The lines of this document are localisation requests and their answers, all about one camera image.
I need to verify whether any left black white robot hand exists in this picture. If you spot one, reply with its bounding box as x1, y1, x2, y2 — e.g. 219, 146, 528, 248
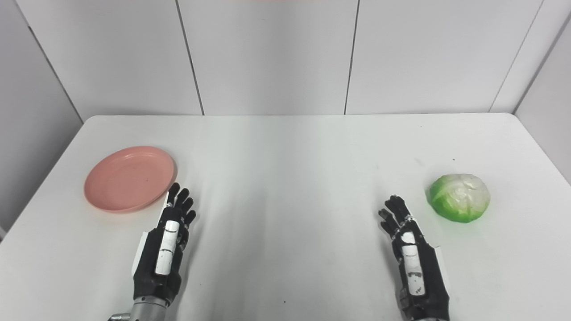
132, 182, 197, 308

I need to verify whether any pink round plate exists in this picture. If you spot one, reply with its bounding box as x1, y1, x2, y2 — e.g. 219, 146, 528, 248
84, 146, 177, 214

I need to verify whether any green white cabbage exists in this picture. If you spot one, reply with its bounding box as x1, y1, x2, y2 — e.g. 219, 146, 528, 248
428, 173, 491, 223

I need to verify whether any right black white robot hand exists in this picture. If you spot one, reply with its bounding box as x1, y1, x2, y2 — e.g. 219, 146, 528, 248
378, 195, 451, 321

